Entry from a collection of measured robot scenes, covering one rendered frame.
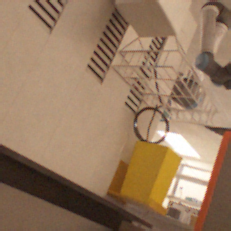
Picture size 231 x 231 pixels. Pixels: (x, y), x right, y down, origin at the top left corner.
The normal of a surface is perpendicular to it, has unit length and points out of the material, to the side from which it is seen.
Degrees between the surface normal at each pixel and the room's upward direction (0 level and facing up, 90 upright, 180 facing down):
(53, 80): 90
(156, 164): 93
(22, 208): 90
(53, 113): 90
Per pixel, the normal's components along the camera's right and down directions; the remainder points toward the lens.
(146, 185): -0.55, -0.42
